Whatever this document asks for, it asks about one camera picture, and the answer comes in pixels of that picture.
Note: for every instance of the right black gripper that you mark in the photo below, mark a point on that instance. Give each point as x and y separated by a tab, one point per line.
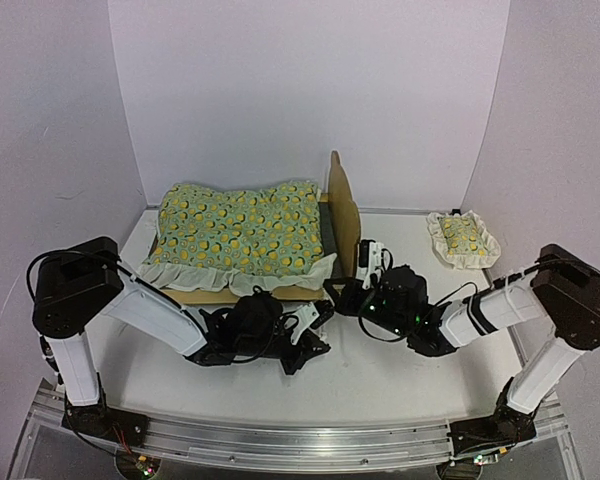
353	288

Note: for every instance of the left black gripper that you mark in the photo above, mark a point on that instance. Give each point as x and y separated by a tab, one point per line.
294	350

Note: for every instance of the wooden pet bed frame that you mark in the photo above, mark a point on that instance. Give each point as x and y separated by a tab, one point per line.
345	226

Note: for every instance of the lemon print ruffled mattress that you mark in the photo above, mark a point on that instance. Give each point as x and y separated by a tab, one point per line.
241	239

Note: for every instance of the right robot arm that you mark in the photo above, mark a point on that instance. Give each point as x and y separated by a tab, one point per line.
558	287

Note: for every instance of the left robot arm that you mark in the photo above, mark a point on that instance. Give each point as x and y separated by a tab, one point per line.
72	287

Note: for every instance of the grey bed mat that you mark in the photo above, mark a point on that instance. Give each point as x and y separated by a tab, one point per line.
329	240

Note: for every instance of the small lemon print pillow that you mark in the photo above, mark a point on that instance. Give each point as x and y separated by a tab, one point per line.
462	241

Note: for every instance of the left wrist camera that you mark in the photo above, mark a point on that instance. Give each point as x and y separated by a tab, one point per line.
310	316

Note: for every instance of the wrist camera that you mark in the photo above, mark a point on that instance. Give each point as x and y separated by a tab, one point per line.
370	262
310	316

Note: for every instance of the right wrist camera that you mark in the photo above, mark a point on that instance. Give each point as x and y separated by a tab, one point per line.
370	262

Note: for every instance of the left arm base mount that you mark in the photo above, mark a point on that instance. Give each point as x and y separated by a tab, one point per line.
100	421

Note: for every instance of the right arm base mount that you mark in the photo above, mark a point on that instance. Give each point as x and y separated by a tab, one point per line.
504	428

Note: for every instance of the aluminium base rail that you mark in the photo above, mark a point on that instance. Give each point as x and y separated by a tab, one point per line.
294	449

